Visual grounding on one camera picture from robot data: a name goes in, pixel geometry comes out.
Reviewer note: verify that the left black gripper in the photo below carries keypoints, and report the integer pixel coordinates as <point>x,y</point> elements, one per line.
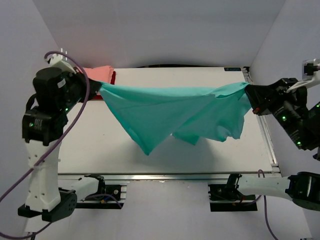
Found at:
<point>83,88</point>

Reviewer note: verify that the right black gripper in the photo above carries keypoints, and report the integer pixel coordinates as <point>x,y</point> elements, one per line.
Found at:
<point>264,99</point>

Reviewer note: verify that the teal t-shirt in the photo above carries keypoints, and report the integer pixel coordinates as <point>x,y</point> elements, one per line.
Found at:
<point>150,115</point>

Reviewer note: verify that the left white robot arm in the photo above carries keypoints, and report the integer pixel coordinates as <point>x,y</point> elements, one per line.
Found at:
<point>42,131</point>

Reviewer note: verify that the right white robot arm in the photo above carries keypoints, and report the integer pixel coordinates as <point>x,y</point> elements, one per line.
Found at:
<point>302,188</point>

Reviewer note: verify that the folded red t-shirt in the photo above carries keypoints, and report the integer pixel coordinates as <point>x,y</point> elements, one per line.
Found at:
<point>112,82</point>

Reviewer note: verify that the folded pink t-shirt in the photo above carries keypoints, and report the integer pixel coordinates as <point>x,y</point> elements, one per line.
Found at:
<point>101,74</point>

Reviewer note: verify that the black strip behind table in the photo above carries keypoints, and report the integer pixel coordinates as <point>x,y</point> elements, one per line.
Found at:
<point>178,66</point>

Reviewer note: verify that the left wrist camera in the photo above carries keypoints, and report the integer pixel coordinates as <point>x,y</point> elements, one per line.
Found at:
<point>56,60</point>

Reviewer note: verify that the aluminium front rail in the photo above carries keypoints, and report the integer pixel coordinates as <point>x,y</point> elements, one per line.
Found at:
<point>169,177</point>

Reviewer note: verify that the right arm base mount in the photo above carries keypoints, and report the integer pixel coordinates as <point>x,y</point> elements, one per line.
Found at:
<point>222,200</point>

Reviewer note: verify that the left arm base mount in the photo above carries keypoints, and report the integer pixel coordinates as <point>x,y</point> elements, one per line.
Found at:
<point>110,193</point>

